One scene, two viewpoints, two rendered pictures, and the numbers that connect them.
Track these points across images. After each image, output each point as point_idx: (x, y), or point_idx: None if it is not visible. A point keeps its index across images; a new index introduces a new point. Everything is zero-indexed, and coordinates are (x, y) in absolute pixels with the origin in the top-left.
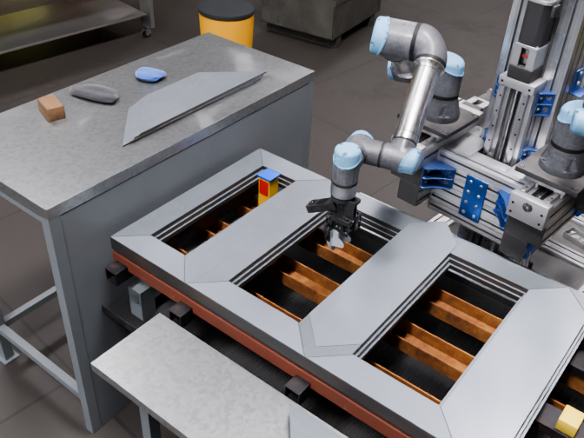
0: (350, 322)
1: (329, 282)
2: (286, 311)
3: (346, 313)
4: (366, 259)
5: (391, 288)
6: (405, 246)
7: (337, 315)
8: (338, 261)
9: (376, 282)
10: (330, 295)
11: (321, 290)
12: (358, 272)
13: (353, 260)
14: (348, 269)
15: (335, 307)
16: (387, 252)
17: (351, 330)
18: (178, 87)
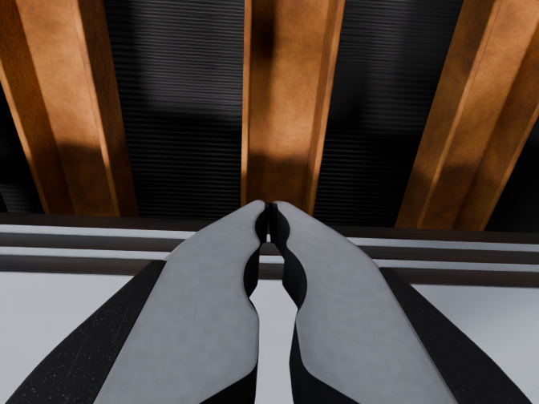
0: (22, 374)
1: (326, 66)
2: (75, 26)
3: (42, 351)
4: (519, 94)
5: (264, 388)
6: (528, 339)
7: (5, 337)
8: (474, 10)
9: (264, 351)
10: (54, 279)
11: (304, 42)
12: (269, 289)
13: (510, 46)
14: (448, 64)
15: (28, 318)
16: (460, 311)
17: (1, 387)
18: None
